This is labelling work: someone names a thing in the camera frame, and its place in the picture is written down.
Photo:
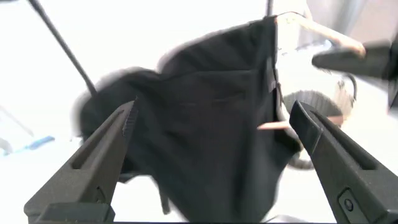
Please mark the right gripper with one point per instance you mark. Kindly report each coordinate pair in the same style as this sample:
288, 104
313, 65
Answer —
394, 68

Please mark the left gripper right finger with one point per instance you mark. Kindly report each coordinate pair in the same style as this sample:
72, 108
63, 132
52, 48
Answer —
332, 171

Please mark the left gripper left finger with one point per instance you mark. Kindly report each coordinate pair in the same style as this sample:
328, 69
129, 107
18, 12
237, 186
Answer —
90, 186

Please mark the pink clothes hanger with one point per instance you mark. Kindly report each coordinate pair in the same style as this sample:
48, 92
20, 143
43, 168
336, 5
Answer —
329, 32

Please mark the black garment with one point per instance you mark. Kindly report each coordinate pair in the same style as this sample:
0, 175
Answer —
202, 124

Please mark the white laundry basket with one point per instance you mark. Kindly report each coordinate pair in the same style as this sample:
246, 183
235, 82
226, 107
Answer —
314, 102

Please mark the black clothes rack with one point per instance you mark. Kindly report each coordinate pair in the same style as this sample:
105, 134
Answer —
62, 46

